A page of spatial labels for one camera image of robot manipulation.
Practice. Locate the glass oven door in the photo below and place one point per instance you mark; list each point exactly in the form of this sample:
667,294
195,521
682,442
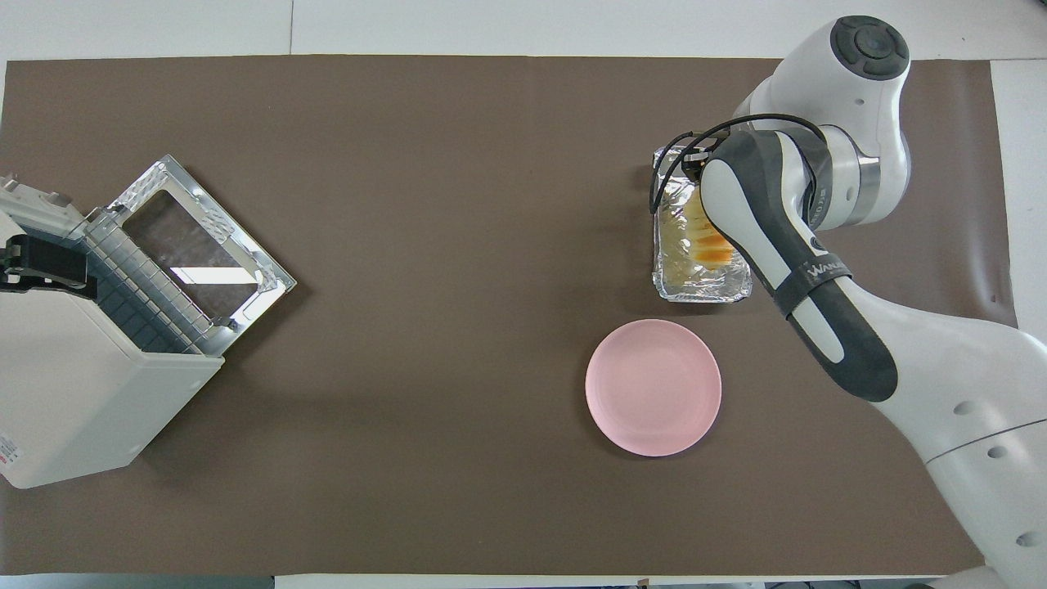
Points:
278,282

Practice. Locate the aluminium foil tray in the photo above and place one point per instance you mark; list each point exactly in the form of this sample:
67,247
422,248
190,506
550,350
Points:
720,285

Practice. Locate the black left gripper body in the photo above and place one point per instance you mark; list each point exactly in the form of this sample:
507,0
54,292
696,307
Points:
20,262

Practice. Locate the brown table mat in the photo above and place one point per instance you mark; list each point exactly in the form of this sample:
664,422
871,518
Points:
450,245

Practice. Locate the golden sliced bread loaf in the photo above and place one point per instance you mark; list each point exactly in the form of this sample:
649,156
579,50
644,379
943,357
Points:
710,249

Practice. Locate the pink round plate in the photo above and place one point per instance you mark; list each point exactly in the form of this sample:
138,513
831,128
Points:
654,388

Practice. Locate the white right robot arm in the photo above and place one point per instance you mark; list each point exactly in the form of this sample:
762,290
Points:
941,368

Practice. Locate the cream toaster oven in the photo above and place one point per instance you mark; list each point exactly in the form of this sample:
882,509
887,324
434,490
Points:
82,393

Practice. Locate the round oven knob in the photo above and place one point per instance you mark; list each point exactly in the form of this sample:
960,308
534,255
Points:
8,182
56,200

